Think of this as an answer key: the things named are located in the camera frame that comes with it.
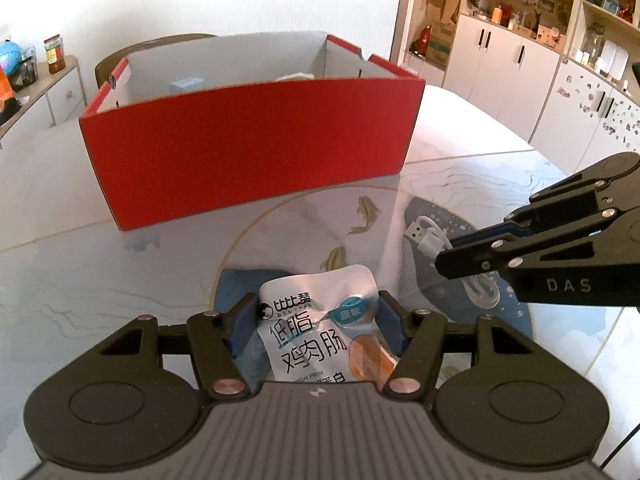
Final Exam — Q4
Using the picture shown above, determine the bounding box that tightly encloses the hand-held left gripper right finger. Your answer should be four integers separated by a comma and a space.
377, 289, 542, 403

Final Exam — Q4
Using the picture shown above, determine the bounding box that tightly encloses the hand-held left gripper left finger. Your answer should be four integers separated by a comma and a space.
99, 293, 258, 402

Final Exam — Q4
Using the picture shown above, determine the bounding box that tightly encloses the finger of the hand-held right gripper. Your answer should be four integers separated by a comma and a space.
451, 161, 624, 251
434, 219, 640, 282

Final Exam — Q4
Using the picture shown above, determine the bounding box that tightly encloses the white usb cable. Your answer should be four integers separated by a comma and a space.
405, 215, 502, 312

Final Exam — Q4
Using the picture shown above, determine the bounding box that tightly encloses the white sausage packet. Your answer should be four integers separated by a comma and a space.
258, 263, 402, 384

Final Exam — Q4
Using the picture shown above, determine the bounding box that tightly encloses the red cardboard box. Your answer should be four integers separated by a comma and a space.
78, 29, 427, 233

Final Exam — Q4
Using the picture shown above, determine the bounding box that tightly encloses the marble desktop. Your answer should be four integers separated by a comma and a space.
0, 85, 640, 480

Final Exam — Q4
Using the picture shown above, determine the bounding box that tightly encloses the white stickered cabinet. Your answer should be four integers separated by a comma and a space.
527, 57, 640, 181

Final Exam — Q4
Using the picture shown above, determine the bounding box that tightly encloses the white lower cabinet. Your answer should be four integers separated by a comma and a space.
442, 12, 562, 142

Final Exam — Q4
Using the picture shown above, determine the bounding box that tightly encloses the green print cardboard box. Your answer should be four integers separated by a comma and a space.
427, 22, 457, 67

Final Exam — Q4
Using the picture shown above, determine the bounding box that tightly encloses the wooden ornament box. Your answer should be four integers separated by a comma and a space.
536, 25, 567, 51

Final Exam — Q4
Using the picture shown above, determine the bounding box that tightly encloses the open wooden shelf unit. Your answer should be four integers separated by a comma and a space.
565, 0, 640, 96

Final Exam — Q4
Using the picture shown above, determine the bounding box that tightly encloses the white side cabinet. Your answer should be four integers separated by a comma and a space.
0, 54, 87, 142

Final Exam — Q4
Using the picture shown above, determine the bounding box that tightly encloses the wooden chair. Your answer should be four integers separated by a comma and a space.
93, 33, 219, 89

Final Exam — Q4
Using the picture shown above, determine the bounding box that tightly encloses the red sauce jar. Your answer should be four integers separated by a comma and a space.
43, 35, 67, 75

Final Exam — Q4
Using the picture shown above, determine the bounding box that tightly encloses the orange snack bag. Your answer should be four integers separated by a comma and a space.
0, 66, 17, 112

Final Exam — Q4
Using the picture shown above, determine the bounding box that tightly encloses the blue globe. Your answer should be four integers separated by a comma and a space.
0, 40, 22, 75

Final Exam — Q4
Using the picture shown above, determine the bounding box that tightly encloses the black cable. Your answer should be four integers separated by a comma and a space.
599, 432, 640, 468

